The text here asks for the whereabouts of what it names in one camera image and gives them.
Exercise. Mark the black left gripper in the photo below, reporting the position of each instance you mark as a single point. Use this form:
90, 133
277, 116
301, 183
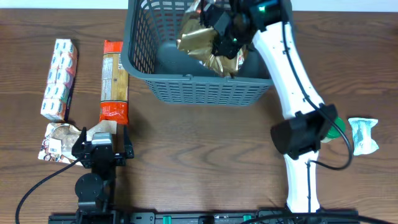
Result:
101, 156

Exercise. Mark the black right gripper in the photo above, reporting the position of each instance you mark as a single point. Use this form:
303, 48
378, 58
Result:
219, 22

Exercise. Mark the gold coffee bag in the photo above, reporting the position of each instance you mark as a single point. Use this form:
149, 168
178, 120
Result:
197, 38

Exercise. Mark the teal wipes packet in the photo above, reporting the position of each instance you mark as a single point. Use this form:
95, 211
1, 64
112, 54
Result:
362, 140

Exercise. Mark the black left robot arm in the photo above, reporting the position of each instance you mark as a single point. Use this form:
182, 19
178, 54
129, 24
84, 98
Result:
95, 190

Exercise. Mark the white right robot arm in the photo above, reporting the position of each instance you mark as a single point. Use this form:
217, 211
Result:
268, 26

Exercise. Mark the tissue pack multipack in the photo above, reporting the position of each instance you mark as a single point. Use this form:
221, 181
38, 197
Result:
60, 81

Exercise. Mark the red spaghetti packet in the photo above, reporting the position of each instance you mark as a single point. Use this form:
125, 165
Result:
115, 85

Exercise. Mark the crumpled snack bag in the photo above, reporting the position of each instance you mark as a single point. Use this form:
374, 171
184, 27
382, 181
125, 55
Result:
60, 138

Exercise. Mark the grey plastic basket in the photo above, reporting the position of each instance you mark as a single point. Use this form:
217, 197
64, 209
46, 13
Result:
150, 53

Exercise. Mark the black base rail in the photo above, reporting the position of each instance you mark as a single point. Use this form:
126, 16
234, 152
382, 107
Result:
185, 218

